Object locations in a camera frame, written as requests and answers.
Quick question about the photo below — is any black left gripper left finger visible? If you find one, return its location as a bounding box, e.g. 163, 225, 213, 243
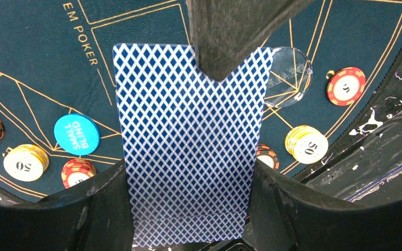
0, 161, 134, 250

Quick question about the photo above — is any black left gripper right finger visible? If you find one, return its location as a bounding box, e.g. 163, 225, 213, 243
249, 161, 402, 250

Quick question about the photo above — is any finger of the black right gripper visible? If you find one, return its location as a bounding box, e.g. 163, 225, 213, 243
186, 0, 312, 81

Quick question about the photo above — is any red poker chip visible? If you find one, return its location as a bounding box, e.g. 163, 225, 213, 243
61, 158, 97, 189

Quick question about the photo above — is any dark orange chip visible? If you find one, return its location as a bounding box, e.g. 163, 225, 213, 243
256, 144, 280, 169

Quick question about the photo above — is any blue small blind button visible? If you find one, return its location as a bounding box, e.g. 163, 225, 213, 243
53, 113, 101, 156

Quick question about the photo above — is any cream poker chip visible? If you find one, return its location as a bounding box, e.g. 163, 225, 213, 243
3, 144, 50, 182

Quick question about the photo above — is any blue patterned card deck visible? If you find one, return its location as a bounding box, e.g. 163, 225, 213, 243
113, 43, 273, 247

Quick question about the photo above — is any clear plastic dealer button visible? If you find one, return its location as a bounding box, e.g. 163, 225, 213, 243
264, 47, 313, 108

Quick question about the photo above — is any round blue poker mat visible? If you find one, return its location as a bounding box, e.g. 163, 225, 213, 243
0, 1, 402, 205

